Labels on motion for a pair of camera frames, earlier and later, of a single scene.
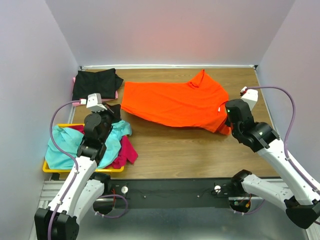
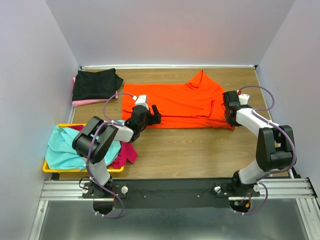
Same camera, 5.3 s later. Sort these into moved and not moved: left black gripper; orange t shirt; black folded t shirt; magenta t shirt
Moved: left black gripper
Not moved: orange t shirt; magenta t shirt; black folded t shirt
